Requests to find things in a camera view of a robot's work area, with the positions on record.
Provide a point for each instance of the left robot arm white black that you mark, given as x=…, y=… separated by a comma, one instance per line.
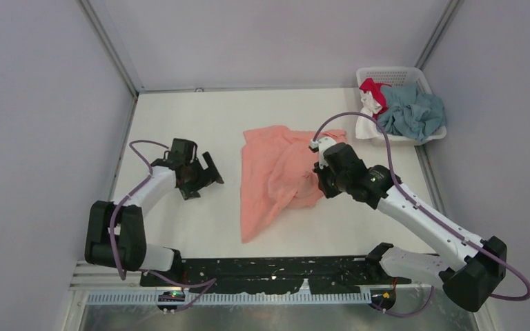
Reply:
x=116, y=236

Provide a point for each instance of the white t shirt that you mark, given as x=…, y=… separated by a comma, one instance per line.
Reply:
x=365, y=128

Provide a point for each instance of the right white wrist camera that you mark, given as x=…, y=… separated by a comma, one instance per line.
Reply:
x=320, y=146

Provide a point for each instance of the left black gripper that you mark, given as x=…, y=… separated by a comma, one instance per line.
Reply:
x=201, y=174

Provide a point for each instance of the white plastic laundry basket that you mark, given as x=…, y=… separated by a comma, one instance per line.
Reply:
x=399, y=76

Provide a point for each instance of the white slotted cable duct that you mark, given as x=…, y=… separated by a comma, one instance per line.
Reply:
x=177, y=297

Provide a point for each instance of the red t shirt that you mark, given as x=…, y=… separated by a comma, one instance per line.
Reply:
x=373, y=98

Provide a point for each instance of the aluminium frame rail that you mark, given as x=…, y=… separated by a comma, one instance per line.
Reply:
x=94, y=276

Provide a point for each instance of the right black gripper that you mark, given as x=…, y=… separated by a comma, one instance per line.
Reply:
x=325, y=181

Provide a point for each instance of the blue grey t shirt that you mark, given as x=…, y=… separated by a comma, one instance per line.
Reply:
x=411, y=112

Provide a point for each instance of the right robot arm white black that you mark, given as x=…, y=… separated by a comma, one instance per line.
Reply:
x=465, y=266

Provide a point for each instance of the pink t shirt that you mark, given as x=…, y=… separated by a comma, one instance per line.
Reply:
x=277, y=174

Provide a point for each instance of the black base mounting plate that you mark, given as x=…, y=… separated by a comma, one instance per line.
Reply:
x=280, y=275

